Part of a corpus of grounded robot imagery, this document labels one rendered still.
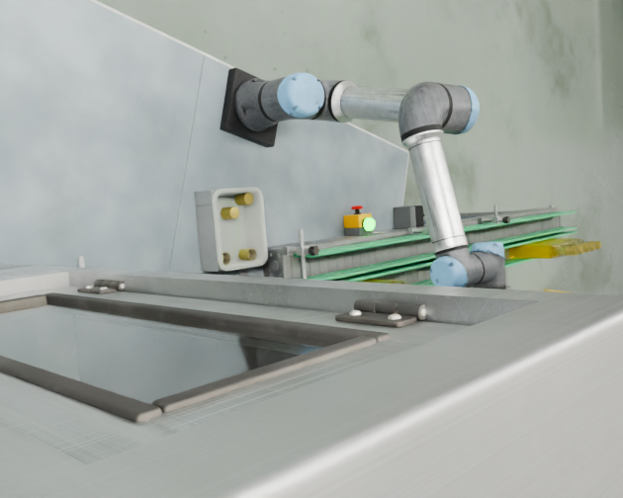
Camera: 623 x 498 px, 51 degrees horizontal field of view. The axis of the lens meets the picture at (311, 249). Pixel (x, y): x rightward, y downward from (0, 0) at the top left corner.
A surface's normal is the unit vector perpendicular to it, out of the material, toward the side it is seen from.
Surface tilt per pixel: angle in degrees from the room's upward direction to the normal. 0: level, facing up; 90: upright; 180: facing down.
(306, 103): 10
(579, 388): 0
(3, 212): 0
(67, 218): 0
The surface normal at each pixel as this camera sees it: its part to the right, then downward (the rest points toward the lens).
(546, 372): 0.70, 0.00
